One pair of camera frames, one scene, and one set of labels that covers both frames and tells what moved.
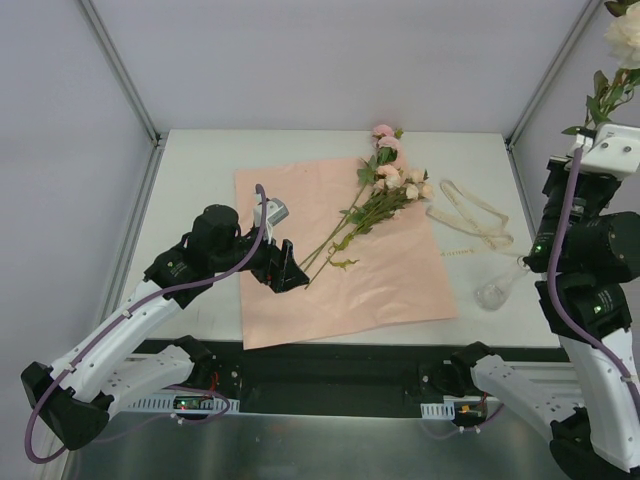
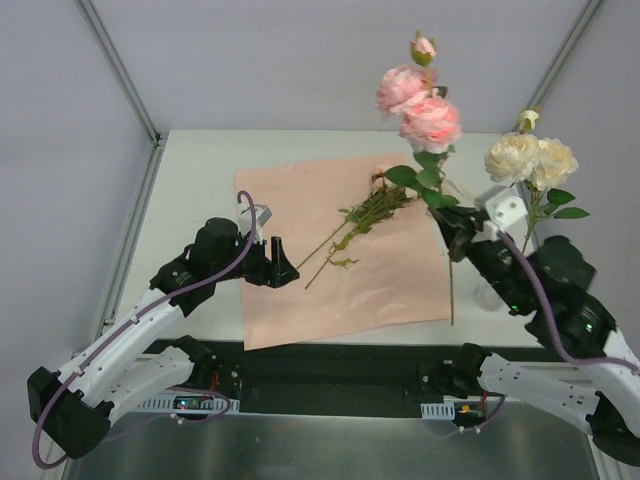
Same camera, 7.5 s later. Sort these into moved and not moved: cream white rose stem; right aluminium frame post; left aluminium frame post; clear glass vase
Moved: cream white rose stem
Not moved: clear glass vase; left aluminium frame post; right aluminium frame post
